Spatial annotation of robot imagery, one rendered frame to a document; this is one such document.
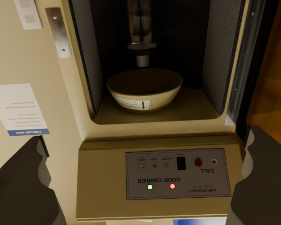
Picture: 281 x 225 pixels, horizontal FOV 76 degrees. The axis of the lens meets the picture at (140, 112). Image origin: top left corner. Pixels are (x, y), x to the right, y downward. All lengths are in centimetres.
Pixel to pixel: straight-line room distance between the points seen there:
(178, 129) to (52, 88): 64
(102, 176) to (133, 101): 16
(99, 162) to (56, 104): 58
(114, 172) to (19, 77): 68
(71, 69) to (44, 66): 53
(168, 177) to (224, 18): 30
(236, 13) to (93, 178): 37
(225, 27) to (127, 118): 24
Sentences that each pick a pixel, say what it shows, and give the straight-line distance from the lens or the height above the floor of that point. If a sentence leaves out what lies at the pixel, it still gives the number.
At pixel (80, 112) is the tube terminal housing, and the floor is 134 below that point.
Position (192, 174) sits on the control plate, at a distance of 37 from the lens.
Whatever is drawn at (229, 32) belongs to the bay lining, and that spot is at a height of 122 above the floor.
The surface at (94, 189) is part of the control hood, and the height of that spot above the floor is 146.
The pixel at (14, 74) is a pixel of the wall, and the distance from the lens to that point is 94.
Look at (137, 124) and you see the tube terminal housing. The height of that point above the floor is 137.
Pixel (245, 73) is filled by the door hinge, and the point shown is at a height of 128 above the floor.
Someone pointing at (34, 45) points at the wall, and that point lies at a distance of 85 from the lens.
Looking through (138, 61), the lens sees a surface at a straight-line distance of 41.
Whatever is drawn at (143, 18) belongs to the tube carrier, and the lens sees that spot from 36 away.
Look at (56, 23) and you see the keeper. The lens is 32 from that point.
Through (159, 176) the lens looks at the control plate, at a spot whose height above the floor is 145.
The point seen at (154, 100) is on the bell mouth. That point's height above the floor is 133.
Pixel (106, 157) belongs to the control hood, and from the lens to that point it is 37.
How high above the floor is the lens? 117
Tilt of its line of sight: 30 degrees up
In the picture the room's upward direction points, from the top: 176 degrees clockwise
